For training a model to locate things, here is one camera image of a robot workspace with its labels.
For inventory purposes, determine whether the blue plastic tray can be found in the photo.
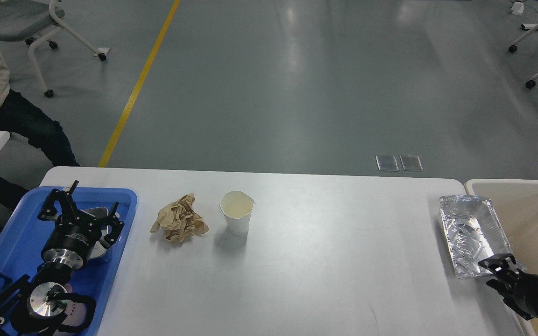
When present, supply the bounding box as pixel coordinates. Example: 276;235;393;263
0;186;137;336

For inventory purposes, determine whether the floor outlet plate right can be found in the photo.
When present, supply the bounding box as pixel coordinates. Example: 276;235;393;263
400;155;424;172

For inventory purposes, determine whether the pink mug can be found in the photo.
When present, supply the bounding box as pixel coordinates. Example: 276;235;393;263
55;293;96;336

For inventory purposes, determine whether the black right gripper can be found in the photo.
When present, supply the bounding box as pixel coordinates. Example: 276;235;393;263
478;253;538;321

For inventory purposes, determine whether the beige plastic bin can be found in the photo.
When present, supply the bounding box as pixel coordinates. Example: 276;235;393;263
464;179;538;336

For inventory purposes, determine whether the floor outlet plate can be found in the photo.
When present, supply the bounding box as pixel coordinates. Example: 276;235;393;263
375;155;400;172
400;155;424;172

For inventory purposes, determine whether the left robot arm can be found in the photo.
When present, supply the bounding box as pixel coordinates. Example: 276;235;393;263
0;181;125;336

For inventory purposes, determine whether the stainless steel rectangular dish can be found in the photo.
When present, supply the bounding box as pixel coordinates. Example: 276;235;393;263
80;207;120;262

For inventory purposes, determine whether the floor outlet plate left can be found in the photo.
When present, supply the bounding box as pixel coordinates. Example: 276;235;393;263
375;155;400;172

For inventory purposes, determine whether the grey office chair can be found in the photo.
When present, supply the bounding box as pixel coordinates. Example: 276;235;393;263
0;0;109;98

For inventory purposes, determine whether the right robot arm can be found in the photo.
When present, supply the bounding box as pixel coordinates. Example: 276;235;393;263
478;253;538;321

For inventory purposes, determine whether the aluminium foil tray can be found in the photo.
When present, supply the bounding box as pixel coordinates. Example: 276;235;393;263
439;194;513;280

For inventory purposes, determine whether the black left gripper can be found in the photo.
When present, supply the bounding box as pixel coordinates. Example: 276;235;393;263
37;181;125;271

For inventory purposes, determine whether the white paper cup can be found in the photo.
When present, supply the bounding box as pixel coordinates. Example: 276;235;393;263
219;191;255;236

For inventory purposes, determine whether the person in beige sweater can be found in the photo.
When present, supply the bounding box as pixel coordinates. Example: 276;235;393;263
0;7;80;210

